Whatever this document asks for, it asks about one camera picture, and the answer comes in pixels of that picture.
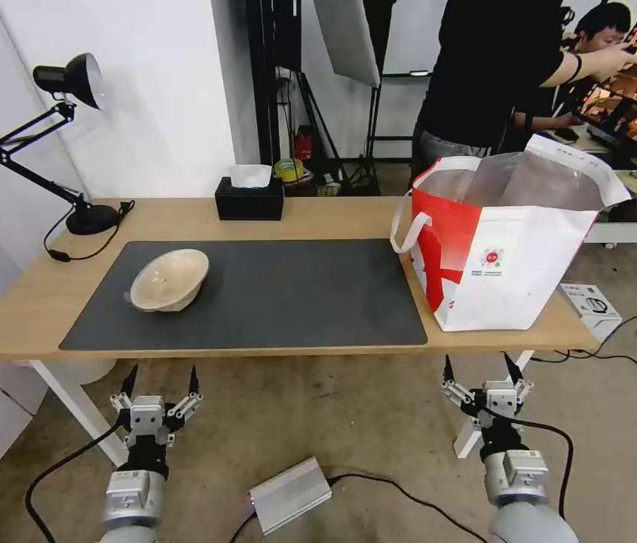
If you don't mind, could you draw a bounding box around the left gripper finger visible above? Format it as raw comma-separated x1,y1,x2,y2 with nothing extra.
111,364,139,420
167,364,207,425

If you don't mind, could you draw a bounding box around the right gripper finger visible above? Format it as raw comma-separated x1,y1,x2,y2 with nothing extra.
439,354,477,408
502,351,534,404

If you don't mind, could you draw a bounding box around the red and white takeout bag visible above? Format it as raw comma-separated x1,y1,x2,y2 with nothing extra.
390,133,633,333

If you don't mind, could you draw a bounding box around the white cardboard product box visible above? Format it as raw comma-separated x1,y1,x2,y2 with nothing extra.
557,281,624,344

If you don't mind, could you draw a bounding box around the beige disposable bowl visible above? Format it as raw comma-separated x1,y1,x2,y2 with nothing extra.
124,248,211,314

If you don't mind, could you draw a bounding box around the silver metal power box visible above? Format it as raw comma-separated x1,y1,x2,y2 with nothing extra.
248,456,334,536

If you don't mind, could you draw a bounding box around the dark grey desk mat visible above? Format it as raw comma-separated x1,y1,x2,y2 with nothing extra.
58,238,429,351

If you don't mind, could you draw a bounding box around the black tissue box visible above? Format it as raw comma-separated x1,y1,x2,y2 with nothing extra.
214,176,285,221

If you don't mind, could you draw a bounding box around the wooden table with white legs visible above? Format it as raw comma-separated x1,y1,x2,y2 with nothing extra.
0,195,601,468

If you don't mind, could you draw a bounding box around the white tissue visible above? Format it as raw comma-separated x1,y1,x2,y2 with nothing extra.
228,164,274,189

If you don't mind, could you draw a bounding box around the yellow green tape roll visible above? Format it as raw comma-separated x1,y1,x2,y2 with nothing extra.
273,158,304,184

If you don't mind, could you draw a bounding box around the red canister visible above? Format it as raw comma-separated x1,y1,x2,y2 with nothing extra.
295,125,315,166

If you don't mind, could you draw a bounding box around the black light stand tripod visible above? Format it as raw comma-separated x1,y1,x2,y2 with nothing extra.
245,0,382,197

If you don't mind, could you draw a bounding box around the computer monitor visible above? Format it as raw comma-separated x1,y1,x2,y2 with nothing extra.
573,20,637,149

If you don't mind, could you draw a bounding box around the standing person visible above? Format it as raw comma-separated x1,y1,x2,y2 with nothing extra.
410,0,637,172

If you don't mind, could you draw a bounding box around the black articulated desk lamp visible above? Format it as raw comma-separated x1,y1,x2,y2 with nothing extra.
0,52,122,236

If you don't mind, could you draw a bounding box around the white softbox panel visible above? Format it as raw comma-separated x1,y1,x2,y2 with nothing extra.
311,0,382,87

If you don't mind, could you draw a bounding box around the seated person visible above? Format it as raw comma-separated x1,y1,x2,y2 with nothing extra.
513,2,635,132

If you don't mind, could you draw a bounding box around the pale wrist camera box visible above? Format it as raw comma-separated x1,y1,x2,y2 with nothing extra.
481,381,523,420
129,397,167,440

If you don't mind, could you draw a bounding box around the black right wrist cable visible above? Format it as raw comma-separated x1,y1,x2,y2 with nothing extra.
513,417,574,523

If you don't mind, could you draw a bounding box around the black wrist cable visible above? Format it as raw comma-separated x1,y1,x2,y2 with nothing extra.
513,417,574,523
24,421,133,543

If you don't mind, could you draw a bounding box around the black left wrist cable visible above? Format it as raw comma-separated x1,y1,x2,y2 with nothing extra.
24,421,133,543

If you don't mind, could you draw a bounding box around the black power box cable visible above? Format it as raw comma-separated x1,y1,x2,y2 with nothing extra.
229,472,490,543

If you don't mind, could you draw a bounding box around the black lamp cord with switch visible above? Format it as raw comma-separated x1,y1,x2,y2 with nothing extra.
43,200,136,263

